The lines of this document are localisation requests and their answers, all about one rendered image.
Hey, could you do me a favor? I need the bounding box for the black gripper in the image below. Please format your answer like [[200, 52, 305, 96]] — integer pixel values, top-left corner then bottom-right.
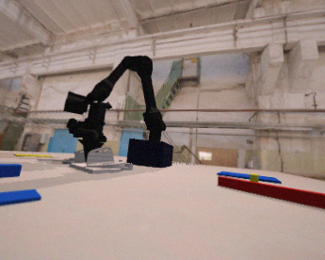
[[73, 116, 106, 162]]

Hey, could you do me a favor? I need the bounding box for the dark red long bar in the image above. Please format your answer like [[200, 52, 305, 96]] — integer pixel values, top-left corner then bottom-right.
[[218, 177, 325, 209]]

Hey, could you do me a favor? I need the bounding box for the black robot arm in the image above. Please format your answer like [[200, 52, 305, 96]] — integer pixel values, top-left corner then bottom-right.
[[64, 56, 167, 141]]

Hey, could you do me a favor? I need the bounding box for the blue rectangular bar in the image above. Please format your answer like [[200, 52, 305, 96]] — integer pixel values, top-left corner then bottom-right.
[[0, 164, 22, 178]]

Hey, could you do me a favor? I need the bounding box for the blue flat rectangular plate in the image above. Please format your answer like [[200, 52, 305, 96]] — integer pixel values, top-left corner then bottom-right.
[[218, 171, 282, 184]]

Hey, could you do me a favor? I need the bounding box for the blue flat bar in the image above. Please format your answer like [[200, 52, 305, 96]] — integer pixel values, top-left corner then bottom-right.
[[0, 189, 41, 205]]

